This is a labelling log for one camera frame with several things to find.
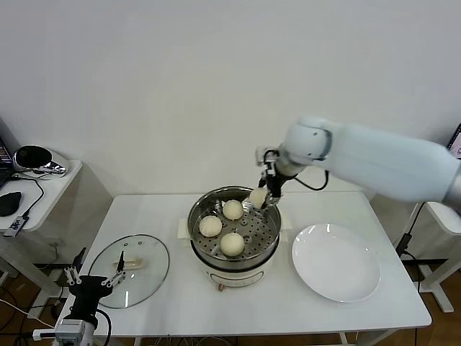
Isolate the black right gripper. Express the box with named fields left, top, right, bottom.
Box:
left=243, top=168, right=290, bottom=212

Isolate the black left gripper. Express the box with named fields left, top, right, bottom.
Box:
left=63, top=247, right=127, bottom=320

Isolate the white steamed baozi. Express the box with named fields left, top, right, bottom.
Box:
left=249, top=187, right=269, bottom=210
left=222, top=200, right=243, bottom=221
left=199, top=215, right=222, bottom=238
left=219, top=232, right=245, bottom=257

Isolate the glass lid with cream handle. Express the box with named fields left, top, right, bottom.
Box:
left=89, top=234, right=170, bottom=309

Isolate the steel perforated steamer basket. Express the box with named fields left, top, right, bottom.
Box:
left=187, top=186, right=282, bottom=270

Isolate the cream electric cooker base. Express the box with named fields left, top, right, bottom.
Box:
left=177, top=215, right=291, bottom=292

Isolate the white round plate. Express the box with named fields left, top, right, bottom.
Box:
left=291, top=223, right=382, bottom=303

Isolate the white side table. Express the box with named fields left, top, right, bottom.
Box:
left=0, top=158, right=112, bottom=300

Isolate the grey usb adapter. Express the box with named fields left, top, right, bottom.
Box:
left=2, top=215, right=30, bottom=238

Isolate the black computer mouse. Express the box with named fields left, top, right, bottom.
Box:
left=0, top=191, right=22, bottom=217

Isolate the shiny chrome dome device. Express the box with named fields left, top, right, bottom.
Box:
left=13, top=144, right=70, bottom=177

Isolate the laptop with grey lid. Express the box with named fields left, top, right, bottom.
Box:
left=0, top=117, right=19, bottom=188

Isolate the dark laptop with lit screen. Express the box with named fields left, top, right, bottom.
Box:
left=446, top=123, right=461, bottom=159

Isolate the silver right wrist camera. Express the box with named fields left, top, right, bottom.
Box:
left=255, top=146, right=281, bottom=176

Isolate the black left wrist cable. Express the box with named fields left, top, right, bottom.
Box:
left=93, top=309, right=112, bottom=346

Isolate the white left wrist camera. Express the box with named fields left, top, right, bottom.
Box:
left=33, top=319, right=87, bottom=346

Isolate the black adapter cable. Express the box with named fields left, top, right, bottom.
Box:
left=10, top=174, right=45, bottom=219

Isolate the grey charger cable with adapter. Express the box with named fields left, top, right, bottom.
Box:
left=394, top=201, right=428, bottom=255

